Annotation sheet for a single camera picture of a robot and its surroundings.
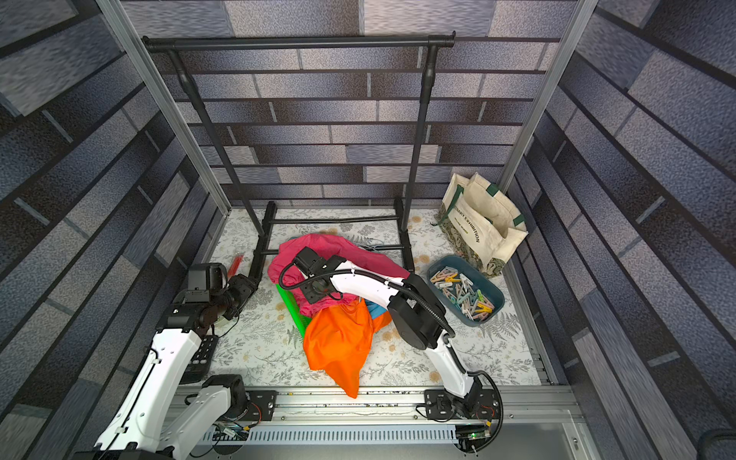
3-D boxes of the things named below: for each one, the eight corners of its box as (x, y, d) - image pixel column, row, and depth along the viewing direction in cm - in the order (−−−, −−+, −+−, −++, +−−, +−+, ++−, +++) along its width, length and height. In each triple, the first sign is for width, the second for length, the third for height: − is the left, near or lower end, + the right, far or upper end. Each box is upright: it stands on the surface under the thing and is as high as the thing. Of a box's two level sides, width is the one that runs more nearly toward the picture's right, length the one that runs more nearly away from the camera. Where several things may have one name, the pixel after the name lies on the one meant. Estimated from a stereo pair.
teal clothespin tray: (463, 334, 87) (467, 329, 84) (416, 272, 102) (417, 265, 99) (508, 306, 93) (513, 301, 90) (457, 251, 108) (459, 244, 104)
